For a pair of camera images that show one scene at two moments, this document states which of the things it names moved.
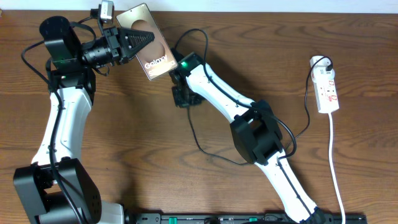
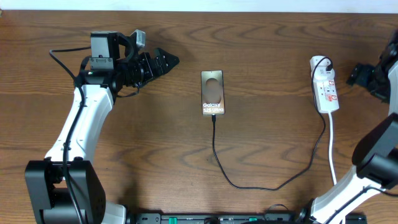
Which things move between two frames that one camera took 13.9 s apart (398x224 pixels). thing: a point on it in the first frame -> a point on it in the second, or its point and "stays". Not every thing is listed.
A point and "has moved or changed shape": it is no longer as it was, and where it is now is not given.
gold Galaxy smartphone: (157, 60) has moved or changed shape
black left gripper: (114, 37) -> (161, 64)
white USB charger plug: (321, 74) stays
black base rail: (237, 218) stays
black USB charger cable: (297, 136) -> (213, 122)
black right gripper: (181, 102) -> (361, 75)
